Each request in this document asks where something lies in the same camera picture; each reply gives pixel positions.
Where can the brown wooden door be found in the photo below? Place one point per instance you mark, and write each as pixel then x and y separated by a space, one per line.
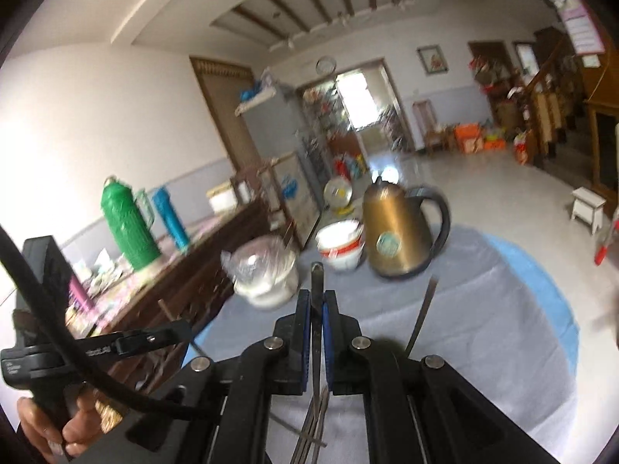
pixel 217 106

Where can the orange cardboard boxes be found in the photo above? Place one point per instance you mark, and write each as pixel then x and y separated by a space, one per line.
pixel 468 139

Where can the patterned table cover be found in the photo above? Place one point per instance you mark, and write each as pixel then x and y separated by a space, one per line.
pixel 145 275

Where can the red plastic jug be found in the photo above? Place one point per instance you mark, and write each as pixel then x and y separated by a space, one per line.
pixel 342 167

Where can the wooden dining chair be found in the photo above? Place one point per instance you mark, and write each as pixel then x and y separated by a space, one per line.
pixel 428 125

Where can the pink wall calendar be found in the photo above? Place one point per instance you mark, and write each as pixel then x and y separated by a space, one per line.
pixel 580 14

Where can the dark wooden chair back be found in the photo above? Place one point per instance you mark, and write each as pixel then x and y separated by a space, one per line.
pixel 261 183

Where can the clear plastic bag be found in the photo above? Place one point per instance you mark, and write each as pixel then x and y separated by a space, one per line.
pixel 256 261

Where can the framed wall picture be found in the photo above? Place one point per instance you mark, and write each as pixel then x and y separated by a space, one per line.
pixel 430 59

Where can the white tissue paper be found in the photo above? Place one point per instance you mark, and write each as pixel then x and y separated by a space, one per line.
pixel 103 260

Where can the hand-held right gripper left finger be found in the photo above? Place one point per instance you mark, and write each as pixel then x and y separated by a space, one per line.
pixel 303 343

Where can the stack of white red bowls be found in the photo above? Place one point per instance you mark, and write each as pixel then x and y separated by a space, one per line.
pixel 341 249

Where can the grey tablecloth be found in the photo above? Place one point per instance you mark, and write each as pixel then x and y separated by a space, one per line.
pixel 464 309

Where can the green thermos flask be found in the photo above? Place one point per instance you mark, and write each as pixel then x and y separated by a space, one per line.
pixel 126 222

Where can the purple drink bottle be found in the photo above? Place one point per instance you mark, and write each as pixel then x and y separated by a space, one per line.
pixel 81 295

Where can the blue plastic bag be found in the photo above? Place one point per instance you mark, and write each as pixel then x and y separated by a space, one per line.
pixel 252 92

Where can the gold electric kettle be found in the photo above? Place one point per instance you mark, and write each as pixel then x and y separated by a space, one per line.
pixel 394 227

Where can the cream white box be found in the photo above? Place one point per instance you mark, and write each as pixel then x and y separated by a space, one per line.
pixel 221 198

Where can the dark wooden sideboard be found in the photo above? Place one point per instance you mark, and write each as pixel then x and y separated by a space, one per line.
pixel 193 275

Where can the wooden stair railing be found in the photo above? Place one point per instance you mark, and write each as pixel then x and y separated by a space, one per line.
pixel 551 96

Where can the blue plastic jug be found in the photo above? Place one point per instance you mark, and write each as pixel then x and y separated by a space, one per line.
pixel 358 165

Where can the white chest freezer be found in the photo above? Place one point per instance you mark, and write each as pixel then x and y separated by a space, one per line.
pixel 297 198

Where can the white ceramic pot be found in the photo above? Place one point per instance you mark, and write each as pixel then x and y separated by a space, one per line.
pixel 271 290

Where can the dark metal chopstick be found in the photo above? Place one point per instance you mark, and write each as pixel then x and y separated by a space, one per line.
pixel 421 314

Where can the white electric fan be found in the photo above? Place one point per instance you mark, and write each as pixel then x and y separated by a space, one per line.
pixel 337 192

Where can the blue thermos flask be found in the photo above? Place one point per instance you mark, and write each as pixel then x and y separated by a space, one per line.
pixel 170 217

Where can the white small stool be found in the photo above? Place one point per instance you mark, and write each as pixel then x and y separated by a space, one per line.
pixel 587 208

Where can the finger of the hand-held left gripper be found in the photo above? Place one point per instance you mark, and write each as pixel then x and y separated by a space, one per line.
pixel 145 339

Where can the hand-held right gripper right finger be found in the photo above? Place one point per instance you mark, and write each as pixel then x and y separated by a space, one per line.
pixel 329 348

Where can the round wall clock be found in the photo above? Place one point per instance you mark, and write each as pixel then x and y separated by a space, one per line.
pixel 325 65

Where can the grey refrigerator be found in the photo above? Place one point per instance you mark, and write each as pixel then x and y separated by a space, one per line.
pixel 278 121

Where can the blue round table cover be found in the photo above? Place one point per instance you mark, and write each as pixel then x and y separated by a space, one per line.
pixel 556 299

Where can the shelf with bottles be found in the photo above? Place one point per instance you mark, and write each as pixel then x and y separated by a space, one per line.
pixel 321 111

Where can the person's left hand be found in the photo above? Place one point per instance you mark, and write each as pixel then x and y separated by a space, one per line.
pixel 84 420

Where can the red gift bag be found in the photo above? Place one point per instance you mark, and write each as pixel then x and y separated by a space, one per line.
pixel 521 147

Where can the red plastic chair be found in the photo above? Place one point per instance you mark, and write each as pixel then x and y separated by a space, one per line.
pixel 601 253

